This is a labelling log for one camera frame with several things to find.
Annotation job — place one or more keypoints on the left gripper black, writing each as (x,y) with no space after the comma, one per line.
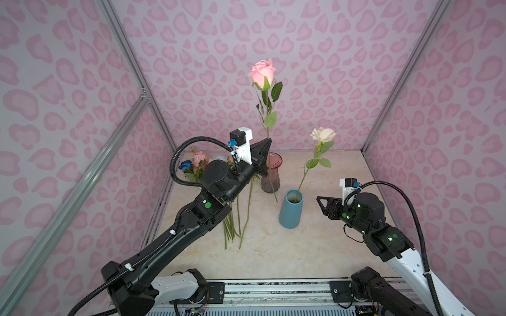
(259,162)

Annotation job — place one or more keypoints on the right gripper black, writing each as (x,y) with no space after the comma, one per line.
(337,204)

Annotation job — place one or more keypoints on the teal ceramic vase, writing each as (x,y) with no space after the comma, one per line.
(291,209)

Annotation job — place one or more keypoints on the cream white rose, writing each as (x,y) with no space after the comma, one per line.
(324,141)

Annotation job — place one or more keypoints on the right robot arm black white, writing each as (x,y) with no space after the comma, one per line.
(366,215)

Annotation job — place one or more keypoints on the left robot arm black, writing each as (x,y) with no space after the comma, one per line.
(129,283)

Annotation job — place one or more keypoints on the dark red glass vase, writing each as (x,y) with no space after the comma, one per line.
(271,183)

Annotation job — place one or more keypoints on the pink peony flower stem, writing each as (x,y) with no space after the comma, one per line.
(199,159)

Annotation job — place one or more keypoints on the dark blue small flower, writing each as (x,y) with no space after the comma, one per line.
(186,166)

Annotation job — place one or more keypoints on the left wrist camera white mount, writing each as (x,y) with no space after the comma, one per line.
(240,144)

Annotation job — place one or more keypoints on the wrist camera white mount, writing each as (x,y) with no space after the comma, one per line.
(348,186)
(240,144)

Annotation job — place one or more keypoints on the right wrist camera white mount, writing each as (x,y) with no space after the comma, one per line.
(348,186)

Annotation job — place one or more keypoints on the aluminium rail base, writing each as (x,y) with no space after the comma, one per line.
(180,295)

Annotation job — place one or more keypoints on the aluminium corner frame post left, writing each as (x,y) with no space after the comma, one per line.
(110,14)

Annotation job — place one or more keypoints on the aluminium corner frame post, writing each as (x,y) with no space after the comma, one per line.
(110,14)
(429,31)

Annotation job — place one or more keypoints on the aluminium corner frame post right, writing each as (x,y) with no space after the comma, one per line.
(429,31)

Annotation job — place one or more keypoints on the aluminium diagonal frame bar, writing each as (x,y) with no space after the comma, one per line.
(45,180)

